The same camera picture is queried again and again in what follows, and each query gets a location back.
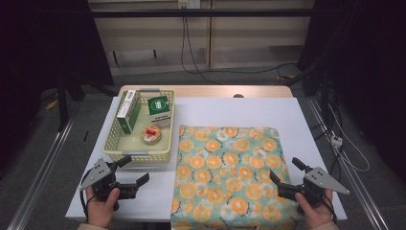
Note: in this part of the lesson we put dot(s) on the person's left hand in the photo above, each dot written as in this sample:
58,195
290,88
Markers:
100,212

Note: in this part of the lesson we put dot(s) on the tall green white box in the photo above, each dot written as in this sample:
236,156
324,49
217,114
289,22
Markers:
129,110

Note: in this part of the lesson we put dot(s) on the pale yellow plastic basket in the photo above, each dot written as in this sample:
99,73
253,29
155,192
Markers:
137,145

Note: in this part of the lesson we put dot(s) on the white wall socket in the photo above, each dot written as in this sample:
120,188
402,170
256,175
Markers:
189,4

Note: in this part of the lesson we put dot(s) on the small black stick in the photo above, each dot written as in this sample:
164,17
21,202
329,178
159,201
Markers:
85,135

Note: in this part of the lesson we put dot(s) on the green white cube box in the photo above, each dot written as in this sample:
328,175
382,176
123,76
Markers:
159,107

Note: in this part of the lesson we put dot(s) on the black horizontal bar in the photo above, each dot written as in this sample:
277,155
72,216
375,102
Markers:
204,13

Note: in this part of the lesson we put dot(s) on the black metal stand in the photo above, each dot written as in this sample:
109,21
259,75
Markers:
63,102

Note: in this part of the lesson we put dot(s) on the round tin with red label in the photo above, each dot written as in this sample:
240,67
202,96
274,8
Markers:
151,134

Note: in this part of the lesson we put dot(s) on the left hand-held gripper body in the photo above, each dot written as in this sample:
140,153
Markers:
99,174

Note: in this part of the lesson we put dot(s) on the aluminium floor rail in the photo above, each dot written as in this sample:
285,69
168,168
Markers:
354,179
41,172

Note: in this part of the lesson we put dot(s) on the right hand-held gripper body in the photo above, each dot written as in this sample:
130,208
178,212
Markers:
319,180

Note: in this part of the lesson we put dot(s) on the dark curtain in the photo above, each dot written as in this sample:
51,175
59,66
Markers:
48,48
367,64

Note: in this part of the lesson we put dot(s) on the person's right hand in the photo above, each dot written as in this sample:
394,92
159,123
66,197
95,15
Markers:
316,215

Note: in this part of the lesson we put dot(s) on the white power strip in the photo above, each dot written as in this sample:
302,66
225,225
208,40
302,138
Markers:
336,140

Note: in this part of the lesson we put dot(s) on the orange print shopping bag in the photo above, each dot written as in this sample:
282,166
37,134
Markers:
230,172

